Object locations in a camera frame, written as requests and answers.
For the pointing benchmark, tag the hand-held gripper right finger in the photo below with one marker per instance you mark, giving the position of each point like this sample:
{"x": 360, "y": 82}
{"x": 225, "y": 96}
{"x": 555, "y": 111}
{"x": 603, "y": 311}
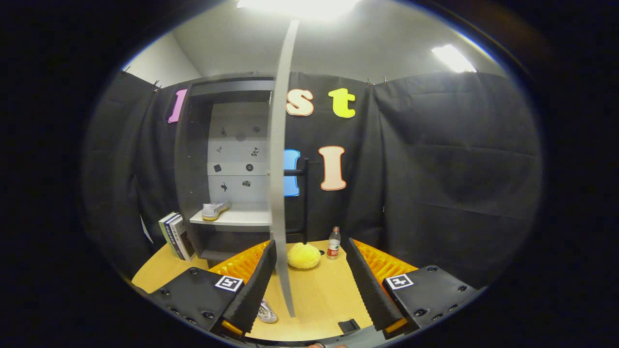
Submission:
{"x": 370, "y": 290}

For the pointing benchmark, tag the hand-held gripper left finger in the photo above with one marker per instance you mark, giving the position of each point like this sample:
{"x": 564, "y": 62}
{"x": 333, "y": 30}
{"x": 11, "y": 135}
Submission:
{"x": 254, "y": 290}

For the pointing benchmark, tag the white shoe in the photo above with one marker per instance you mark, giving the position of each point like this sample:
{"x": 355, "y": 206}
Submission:
{"x": 213, "y": 210}
{"x": 267, "y": 313}

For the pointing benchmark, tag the beige shoe cabinet door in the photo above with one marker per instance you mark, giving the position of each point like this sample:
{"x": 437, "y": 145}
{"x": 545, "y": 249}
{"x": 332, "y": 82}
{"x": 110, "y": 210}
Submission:
{"x": 278, "y": 169}

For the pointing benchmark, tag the grey shoe cabinet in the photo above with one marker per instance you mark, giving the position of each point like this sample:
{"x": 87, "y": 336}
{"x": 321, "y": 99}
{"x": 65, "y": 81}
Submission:
{"x": 193, "y": 159}

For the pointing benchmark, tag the clear water bottle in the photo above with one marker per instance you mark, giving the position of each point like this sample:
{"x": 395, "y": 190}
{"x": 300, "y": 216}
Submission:
{"x": 333, "y": 246}

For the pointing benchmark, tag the yellow plush ball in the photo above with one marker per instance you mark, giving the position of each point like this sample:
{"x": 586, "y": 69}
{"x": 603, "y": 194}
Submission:
{"x": 303, "y": 256}

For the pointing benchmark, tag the dark cover book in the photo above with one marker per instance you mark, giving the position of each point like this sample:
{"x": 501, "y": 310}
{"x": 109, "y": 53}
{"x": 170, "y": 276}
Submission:
{"x": 186, "y": 239}

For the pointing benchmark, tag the black metal rack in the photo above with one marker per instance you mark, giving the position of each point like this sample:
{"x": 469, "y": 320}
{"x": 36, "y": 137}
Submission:
{"x": 305, "y": 203}

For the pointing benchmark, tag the black backdrop cloth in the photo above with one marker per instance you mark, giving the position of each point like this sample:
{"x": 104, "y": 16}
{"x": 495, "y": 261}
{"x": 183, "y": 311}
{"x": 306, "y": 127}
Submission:
{"x": 435, "y": 169}

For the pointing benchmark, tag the narrow ceiling light panel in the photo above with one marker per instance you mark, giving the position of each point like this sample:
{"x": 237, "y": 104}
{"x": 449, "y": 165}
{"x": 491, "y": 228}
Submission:
{"x": 453, "y": 58}

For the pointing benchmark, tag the large ceiling light panel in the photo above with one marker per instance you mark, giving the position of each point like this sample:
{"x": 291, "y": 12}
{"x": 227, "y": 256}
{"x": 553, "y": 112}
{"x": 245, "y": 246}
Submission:
{"x": 300, "y": 6}

